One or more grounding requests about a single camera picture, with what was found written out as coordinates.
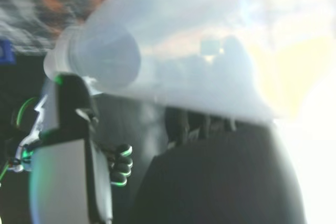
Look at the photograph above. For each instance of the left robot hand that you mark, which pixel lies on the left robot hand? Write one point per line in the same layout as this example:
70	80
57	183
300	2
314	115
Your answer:
215	176

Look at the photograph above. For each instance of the large translucent syringe barrel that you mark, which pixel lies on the large translucent syringe barrel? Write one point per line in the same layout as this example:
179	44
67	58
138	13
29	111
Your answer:
183	51

